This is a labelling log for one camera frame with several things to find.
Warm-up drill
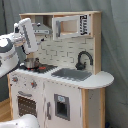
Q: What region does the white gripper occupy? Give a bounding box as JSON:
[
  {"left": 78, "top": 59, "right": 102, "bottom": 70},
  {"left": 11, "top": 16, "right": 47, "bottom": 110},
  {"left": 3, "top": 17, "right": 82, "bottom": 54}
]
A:
[{"left": 13, "top": 18, "right": 38, "bottom": 54}]

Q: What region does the small metal pot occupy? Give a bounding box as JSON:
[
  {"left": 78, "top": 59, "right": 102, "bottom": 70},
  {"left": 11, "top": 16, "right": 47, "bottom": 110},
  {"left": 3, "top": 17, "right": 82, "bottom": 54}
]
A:
[{"left": 24, "top": 58, "right": 39, "bottom": 69}]

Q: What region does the white microwave door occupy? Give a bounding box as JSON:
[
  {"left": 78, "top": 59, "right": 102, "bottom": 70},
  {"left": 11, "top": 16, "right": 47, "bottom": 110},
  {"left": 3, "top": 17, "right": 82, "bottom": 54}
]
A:
[{"left": 52, "top": 14, "right": 91, "bottom": 40}]

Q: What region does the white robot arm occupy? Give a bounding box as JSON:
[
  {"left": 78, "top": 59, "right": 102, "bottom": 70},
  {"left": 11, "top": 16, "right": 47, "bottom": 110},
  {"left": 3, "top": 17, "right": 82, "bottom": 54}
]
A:
[{"left": 0, "top": 18, "right": 40, "bottom": 128}]

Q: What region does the wooden toy kitchen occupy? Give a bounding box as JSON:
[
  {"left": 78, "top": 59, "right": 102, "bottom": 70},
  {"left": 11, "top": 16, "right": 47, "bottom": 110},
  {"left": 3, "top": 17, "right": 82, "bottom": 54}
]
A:
[{"left": 9, "top": 11, "right": 114, "bottom": 128}]

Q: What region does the grey range hood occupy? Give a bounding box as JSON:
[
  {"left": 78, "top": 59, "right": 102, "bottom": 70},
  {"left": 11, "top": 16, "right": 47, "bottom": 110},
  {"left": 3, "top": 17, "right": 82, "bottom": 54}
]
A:
[{"left": 32, "top": 23, "right": 52, "bottom": 35}]

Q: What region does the black toy stovetop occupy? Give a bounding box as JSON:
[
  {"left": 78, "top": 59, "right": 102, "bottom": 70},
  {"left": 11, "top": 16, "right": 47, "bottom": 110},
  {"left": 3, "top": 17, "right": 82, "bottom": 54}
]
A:
[{"left": 20, "top": 64, "right": 55, "bottom": 74}]

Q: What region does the red left stove knob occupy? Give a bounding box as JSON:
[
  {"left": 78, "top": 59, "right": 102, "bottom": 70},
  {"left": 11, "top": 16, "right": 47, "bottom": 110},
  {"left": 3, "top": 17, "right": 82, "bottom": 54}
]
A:
[{"left": 12, "top": 77, "right": 18, "bottom": 82}]

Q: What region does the red stove knob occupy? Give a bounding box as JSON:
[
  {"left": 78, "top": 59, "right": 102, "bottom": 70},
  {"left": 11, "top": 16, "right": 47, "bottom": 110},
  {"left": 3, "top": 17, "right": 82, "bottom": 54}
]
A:
[
  {"left": 12, "top": 77, "right": 18, "bottom": 82},
  {"left": 31, "top": 81, "right": 37, "bottom": 88}
]

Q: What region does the red right stove knob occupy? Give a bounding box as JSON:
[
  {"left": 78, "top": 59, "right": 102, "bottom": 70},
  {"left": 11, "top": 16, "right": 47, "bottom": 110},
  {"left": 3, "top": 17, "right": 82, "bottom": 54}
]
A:
[{"left": 31, "top": 81, "right": 37, "bottom": 88}]

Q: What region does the black toy faucet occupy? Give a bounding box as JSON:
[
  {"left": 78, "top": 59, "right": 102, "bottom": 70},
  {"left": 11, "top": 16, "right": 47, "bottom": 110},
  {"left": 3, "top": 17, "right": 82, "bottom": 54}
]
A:
[{"left": 75, "top": 51, "right": 93, "bottom": 70}]

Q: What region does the grey toy sink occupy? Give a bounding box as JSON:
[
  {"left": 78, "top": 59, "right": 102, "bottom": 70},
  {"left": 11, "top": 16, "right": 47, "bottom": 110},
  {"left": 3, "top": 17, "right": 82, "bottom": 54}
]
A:
[{"left": 52, "top": 68, "right": 92, "bottom": 81}]

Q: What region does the grey ice dispenser panel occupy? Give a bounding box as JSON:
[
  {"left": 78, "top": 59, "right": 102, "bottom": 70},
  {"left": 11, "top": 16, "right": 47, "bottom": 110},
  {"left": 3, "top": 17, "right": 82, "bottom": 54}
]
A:
[{"left": 54, "top": 94, "right": 70, "bottom": 120}]

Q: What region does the oven door with handle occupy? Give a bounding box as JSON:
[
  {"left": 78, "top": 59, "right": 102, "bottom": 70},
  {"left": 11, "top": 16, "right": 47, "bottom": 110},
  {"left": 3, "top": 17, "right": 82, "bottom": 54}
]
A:
[{"left": 17, "top": 91, "right": 37, "bottom": 116}]

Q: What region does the grey cabinet door handle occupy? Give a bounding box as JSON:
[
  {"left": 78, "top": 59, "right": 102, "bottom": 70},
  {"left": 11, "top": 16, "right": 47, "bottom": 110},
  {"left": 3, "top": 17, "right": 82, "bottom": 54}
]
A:
[{"left": 47, "top": 102, "right": 51, "bottom": 120}]

